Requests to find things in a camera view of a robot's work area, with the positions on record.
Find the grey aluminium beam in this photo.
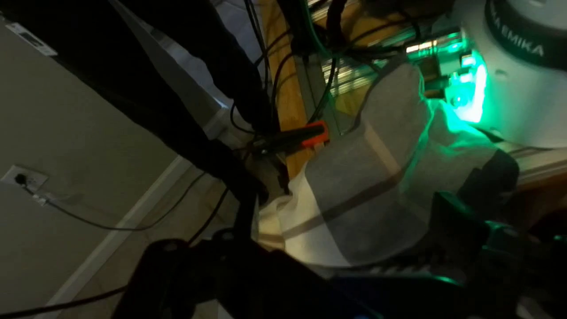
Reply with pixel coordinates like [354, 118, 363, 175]
[108, 0, 241, 147]

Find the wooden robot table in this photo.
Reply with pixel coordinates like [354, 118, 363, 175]
[258, 0, 356, 179]

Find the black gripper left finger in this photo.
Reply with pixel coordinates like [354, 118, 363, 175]
[111, 193, 273, 319]

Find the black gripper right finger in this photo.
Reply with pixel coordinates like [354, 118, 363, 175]
[427, 191, 567, 319]

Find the orange tipped spring clamp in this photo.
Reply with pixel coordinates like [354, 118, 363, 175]
[257, 118, 331, 152]

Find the thin black outlet cable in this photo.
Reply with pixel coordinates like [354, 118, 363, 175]
[19, 170, 234, 234]

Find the plaid blanket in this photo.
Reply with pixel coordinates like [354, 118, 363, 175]
[253, 58, 522, 269]

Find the white wall power outlet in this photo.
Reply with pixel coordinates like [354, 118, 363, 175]
[0, 163, 49, 207]

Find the green lit robot base platform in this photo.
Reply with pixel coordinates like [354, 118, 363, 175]
[311, 23, 492, 129]

